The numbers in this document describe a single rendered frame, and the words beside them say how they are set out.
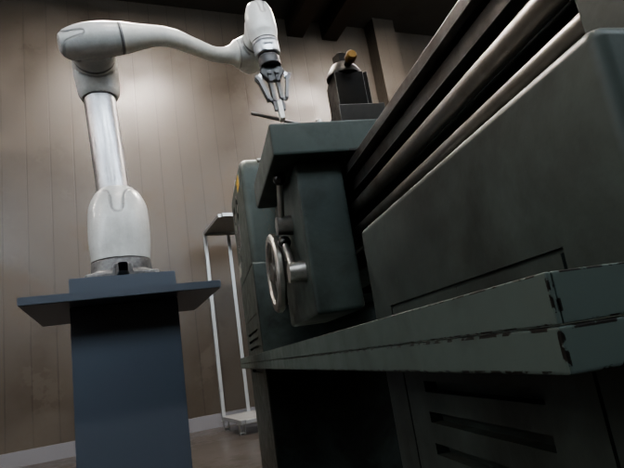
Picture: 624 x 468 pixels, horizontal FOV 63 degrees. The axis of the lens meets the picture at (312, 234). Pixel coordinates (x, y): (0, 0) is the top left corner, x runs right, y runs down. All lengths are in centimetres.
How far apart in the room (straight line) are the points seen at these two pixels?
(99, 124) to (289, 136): 102
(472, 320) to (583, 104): 12
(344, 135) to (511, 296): 67
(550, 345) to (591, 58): 14
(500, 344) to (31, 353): 486
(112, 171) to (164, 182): 364
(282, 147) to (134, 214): 68
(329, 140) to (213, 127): 483
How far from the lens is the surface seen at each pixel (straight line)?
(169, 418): 134
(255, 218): 176
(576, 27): 43
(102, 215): 145
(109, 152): 175
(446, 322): 31
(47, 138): 551
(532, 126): 33
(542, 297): 23
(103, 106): 182
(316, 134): 88
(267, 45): 183
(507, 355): 26
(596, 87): 29
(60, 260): 512
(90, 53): 177
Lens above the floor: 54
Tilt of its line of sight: 13 degrees up
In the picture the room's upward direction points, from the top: 9 degrees counter-clockwise
